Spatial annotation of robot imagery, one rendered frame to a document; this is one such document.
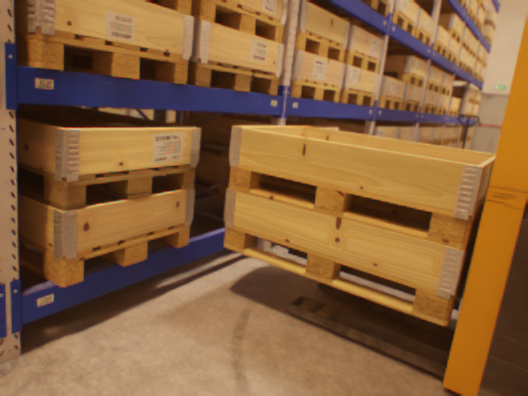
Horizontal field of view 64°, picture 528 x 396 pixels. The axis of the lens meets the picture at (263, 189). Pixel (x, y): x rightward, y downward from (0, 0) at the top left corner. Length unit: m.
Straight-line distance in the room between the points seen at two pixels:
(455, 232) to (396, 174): 0.33
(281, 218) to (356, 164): 0.49
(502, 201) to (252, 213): 1.15
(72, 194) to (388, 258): 1.37
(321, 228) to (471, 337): 0.77
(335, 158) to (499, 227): 0.72
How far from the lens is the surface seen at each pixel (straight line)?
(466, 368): 2.09
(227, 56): 2.54
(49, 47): 1.83
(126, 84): 2.05
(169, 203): 2.30
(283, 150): 2.08
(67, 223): 1.93
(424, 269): 1.91
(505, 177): 1.83
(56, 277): 2.05
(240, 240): 2.31
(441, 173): 1.82
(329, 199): 1.99
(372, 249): 1.96
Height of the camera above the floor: 1.17
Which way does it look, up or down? 12 degrees down
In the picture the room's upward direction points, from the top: 6 degrees clockwise
